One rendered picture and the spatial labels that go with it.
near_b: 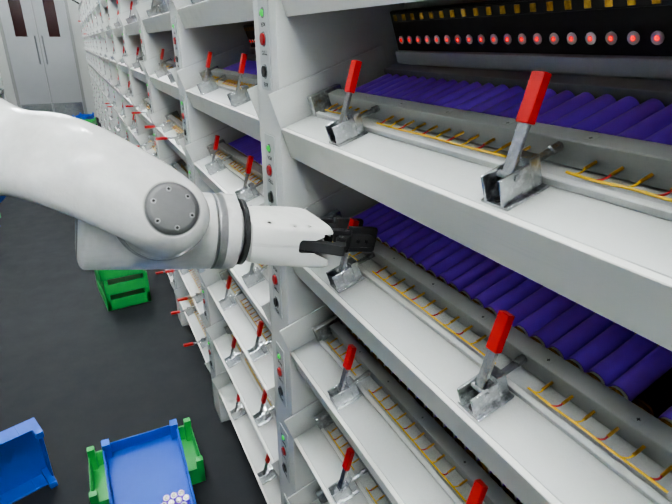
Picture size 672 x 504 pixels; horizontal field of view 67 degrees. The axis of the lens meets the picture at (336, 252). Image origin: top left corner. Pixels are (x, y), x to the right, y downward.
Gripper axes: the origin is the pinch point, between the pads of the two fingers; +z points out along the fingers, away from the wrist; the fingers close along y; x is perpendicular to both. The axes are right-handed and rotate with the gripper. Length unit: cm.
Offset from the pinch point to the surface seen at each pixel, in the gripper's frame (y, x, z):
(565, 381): 31.2, -2.1, 3.2
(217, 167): -69, -6, 0
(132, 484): -64, -93, -16
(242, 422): -66, -80, 14
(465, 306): 18.0, -1.8, 3.8
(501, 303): 19.9, -0.7, 6.6
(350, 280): 1.0, -5.9, 0.1
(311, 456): -10.0, -44.2, 5.8
